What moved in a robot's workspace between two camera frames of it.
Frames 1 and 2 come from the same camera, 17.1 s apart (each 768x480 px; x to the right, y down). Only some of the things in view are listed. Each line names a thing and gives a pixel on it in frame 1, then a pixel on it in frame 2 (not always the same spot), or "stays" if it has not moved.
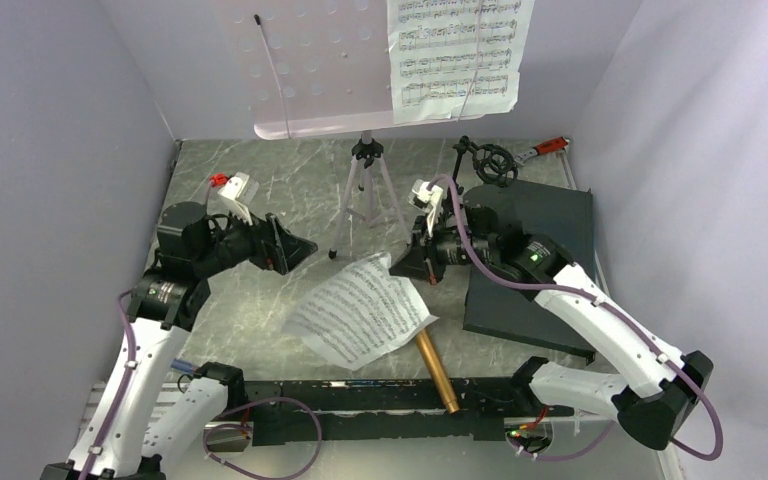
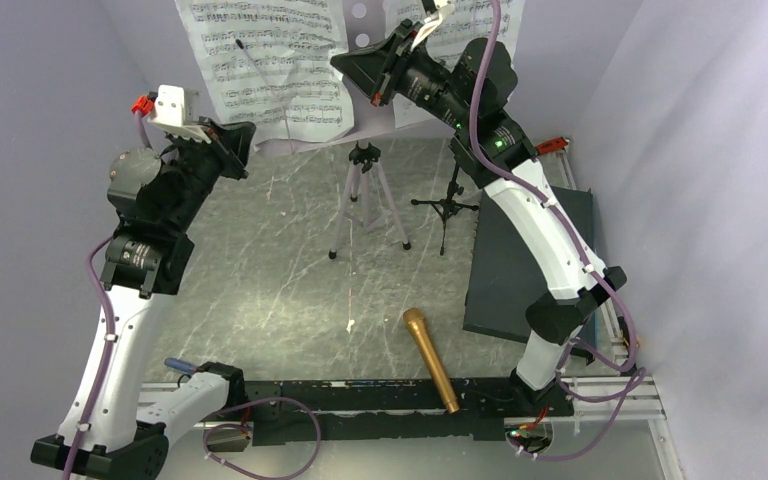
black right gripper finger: (421, 263) → (371, 68)
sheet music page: (452, 60) stays
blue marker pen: (183, 365) stays
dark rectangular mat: (498, 307) stays
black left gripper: (273, 244) → (231, 150)
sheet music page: (363, 313) → (270, 65)
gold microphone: (446, 388) stays
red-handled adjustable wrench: (552, 145) stays
